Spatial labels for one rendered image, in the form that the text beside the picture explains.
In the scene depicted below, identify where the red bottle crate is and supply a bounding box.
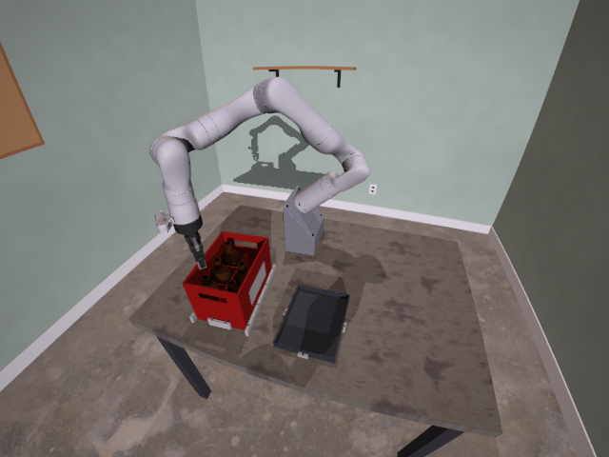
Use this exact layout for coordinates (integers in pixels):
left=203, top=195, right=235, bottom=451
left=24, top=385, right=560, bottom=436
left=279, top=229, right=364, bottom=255
left=182, top=234, right=271, bottom=330

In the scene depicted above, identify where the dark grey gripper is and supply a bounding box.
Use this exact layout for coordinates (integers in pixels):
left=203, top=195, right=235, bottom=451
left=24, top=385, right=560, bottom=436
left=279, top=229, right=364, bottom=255
left=173, top=214, right=206, bottom=269

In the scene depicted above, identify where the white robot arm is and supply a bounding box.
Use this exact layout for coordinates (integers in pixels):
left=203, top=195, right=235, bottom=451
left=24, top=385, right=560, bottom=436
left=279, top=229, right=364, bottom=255
left=149, top=77, right=370, bottom=233

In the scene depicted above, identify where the brown glass bottle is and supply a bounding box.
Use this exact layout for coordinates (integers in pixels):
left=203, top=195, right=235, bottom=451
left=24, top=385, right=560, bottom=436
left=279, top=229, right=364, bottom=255
left=210, top=257, right=232, bottom=285
left=200, top=274, right=222, bottom=301
left=234, top=261, right=249, bottom=287
left=226, top=280, right=240, bottom=293
left=222, top=241, right=242, bottom=268

